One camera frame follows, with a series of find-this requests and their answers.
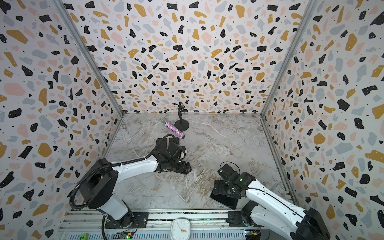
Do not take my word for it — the black phone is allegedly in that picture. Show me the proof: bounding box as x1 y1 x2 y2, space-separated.
211 192 239 210

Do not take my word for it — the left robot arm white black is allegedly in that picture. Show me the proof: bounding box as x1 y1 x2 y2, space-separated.
69 134 192 226

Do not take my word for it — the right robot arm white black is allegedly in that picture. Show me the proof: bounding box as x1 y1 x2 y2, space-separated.
211 162 331 240

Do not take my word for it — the black phone stand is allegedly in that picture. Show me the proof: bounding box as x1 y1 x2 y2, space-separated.
174 102 190 132

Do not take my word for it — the purple glitter tube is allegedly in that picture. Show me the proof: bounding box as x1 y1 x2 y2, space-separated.
163 121 186 139

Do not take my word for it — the right circuit board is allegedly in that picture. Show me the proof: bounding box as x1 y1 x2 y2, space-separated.
245 230 261 240

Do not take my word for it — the circuit board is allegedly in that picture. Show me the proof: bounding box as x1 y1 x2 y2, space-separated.
245 230 261 240
114 231 135 240

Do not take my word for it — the white square clock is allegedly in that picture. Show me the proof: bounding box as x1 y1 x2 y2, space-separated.
170 219 191 240

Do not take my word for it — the left circuit board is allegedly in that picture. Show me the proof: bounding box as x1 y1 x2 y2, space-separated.
114 231 135 240

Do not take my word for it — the green label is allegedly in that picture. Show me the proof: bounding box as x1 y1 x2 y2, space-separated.
78 233 89 240

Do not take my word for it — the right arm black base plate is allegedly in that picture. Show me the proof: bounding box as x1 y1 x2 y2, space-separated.
226 211 263 228

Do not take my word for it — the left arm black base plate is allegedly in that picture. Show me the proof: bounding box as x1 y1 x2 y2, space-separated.
105 212 149 229

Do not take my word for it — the black corrugated cable conduit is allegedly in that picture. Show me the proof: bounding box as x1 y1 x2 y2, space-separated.
69 134 175 210

